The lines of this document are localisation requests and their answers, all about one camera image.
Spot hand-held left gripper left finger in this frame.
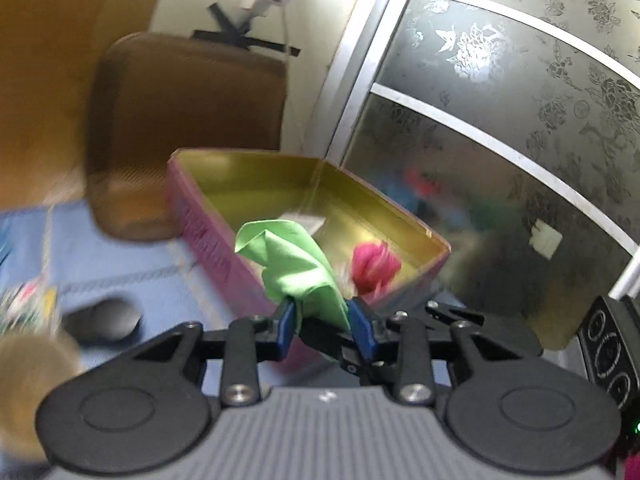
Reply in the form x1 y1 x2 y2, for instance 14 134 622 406
131 300 302 407

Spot black tape cross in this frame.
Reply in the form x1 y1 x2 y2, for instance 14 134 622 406
192 2 302 58

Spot round tin can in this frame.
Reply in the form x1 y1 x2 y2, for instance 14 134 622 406
0 332 86 461

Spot wood-grain wall panel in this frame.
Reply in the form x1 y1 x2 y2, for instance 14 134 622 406
0 0 173 206

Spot white paper patch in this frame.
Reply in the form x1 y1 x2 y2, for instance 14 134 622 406
530 220 565 257

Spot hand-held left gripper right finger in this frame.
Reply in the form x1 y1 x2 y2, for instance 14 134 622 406
347 297 521 407

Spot blue tablecloth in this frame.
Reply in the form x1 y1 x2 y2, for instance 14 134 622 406
0 202 351 396

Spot brown chair back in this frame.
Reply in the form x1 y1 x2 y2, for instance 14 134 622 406
86 31 288 241

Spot floral frosted glass door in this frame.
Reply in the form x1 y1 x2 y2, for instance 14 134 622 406
325 0 640 351

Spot colourful printed packet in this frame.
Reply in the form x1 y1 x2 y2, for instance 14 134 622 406
0 280 63 336

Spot green cloth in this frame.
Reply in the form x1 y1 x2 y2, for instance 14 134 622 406
235 219 351 333

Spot pink tin box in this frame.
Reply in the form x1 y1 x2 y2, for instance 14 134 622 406
166 147 451 373

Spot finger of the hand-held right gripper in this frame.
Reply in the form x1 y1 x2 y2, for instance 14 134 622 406
300 317 388 386
425 300 545 357

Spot pink cloth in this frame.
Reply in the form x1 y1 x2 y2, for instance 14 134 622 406
350 241 402 296

